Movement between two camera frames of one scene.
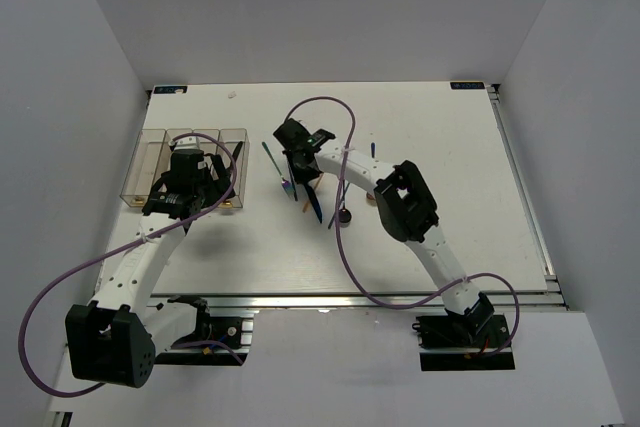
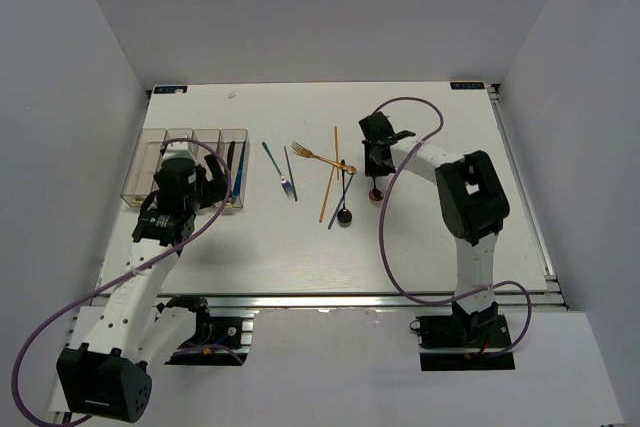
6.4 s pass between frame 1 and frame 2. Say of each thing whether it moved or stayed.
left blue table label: stayed
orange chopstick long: moved
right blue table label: stayed
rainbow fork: stayed
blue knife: moved
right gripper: moved
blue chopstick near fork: stayed
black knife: moved
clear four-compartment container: stayed
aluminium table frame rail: stayed
